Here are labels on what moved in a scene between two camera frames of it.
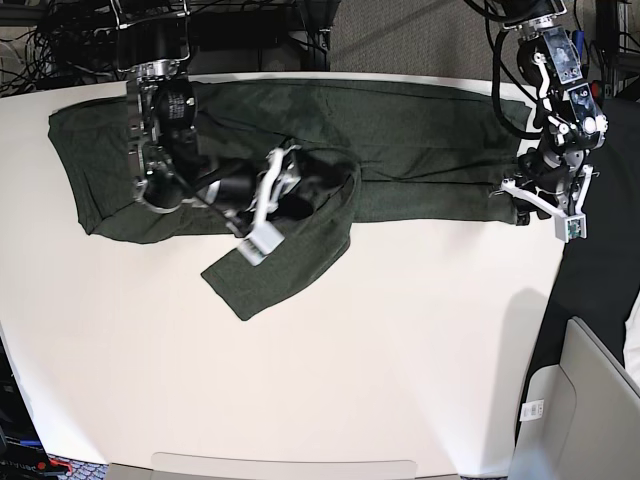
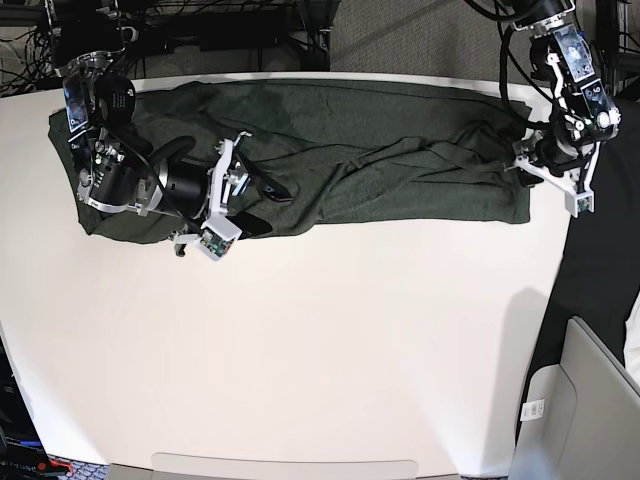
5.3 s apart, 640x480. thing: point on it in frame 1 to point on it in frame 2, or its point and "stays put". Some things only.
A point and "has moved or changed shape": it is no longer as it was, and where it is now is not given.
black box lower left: [23, 455] stays put
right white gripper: [523, 208] to [572, 182]
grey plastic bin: [580, 418] stays put
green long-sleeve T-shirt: [368, 150] has moved or changed shape
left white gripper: [285, 196] to [219, 222]
